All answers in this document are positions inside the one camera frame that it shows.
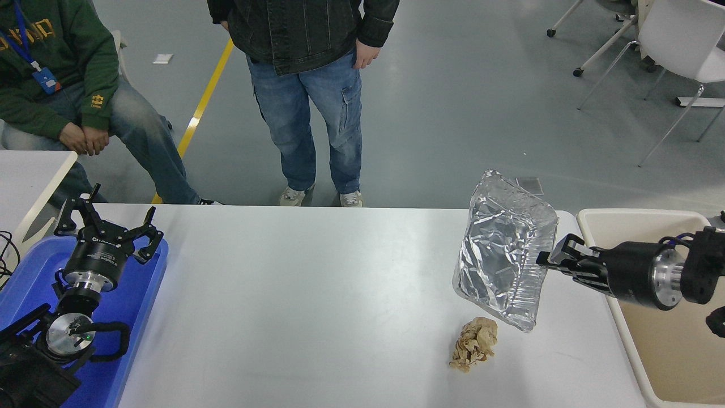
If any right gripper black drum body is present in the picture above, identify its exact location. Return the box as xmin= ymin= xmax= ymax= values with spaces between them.
xmin=600 ymin=241 xmax=662 ymax=310

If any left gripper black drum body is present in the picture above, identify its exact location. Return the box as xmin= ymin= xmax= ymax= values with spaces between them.
xmin=63 ymin=235 xmax=137 ymax=284

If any foil tray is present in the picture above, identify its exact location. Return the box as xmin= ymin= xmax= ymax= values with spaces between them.
xmin=452 ymin=169 xmax=560 ymax=333

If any tan paper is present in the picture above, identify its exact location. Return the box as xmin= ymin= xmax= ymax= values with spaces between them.
xmin=449 ymin=316 xmax=499 ymax=373

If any person's left hand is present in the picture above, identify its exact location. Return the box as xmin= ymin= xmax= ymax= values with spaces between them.
xmin=82 ymin=126 xmax=110 ymax=156
xmin=352 ymin=44 xmax=381 ymax=70

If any blue plastic tray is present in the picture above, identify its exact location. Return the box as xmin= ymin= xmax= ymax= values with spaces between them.
xmin=0 ymin=235 xmax=169 ymax=408

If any white side table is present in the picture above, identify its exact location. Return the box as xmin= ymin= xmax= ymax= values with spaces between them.
xmin=0 ymin=150 xmax=79 ymax=253

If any person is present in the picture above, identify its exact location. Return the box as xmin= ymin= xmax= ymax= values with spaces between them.
xmin=207 ymin=0 xmax=401 ymax=208
xmin=0 ymin=0 xmax=224 ymax=206

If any large pale plastic bin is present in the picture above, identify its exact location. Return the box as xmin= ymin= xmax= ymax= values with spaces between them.
xmin=577 ymin=209 xmax=725 ymax=408

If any white chair with casters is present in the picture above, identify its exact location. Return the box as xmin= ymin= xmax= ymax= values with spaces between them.
xmin=547 ymin=0 xmax=643 ymax=77

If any white floor bar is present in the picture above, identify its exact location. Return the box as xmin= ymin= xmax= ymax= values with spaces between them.
xmin=675 ymin=95 xmax=725 ymax=107

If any white chair with metal legs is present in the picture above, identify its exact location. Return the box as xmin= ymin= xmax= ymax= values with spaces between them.
xmin=578 ymin=0 xmax=725 ymax=168

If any black cable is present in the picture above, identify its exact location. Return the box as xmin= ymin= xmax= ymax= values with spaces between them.
xmin=0 ymin=230 xmax=22 ymax=287

